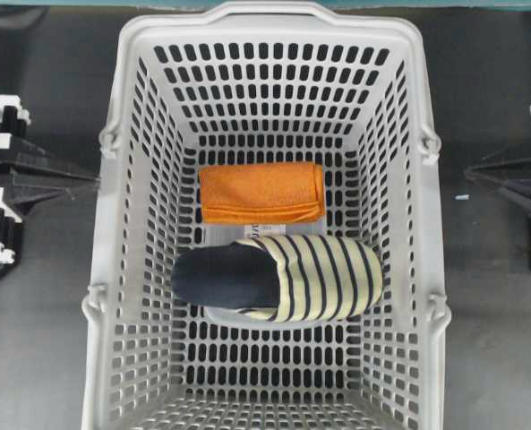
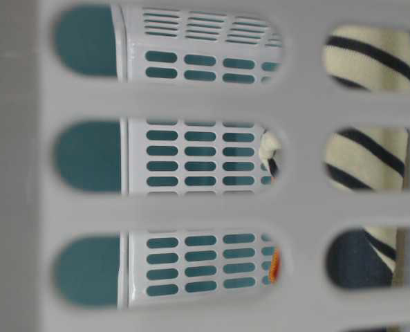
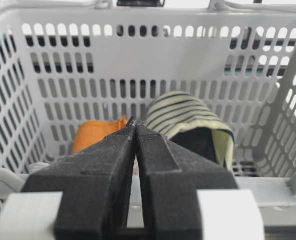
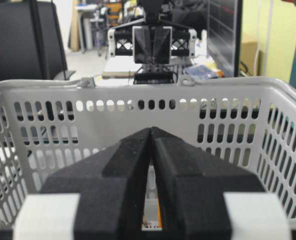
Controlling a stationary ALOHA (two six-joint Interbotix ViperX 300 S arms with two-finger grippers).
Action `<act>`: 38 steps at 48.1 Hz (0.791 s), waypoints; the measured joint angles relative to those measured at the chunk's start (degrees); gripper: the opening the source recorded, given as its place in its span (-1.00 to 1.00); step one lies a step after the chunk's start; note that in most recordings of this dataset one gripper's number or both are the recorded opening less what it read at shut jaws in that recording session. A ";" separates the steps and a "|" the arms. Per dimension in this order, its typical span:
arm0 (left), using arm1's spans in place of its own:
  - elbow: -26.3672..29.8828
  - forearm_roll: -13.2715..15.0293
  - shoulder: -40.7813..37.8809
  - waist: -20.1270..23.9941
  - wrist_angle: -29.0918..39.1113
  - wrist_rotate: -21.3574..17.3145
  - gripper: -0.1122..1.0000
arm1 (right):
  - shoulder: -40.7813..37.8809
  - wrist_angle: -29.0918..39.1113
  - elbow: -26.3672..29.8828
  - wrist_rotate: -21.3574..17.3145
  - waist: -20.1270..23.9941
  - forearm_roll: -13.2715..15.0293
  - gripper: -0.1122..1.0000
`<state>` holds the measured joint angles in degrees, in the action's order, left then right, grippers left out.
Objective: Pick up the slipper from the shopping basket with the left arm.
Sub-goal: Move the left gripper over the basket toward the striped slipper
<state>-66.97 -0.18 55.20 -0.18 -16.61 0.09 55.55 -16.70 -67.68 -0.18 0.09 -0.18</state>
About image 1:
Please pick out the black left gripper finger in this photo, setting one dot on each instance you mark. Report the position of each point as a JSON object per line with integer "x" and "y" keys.
{"x": 18, "y": 153}
{"x": 21, "y": 193}

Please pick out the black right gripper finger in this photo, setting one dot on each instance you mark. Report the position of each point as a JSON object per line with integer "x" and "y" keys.
{"x": 508, "y": 172}

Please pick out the grey plastic shopping basket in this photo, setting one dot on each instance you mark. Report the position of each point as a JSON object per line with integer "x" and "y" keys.
{"x": 261, "y": 82}

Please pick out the striped cream navy slipper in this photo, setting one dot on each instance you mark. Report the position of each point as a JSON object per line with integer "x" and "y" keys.
{"x": 282, "y": 278}

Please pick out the folded orange cloth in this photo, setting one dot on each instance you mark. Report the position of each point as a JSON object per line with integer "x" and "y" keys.
{"x": 270, "y": 193}

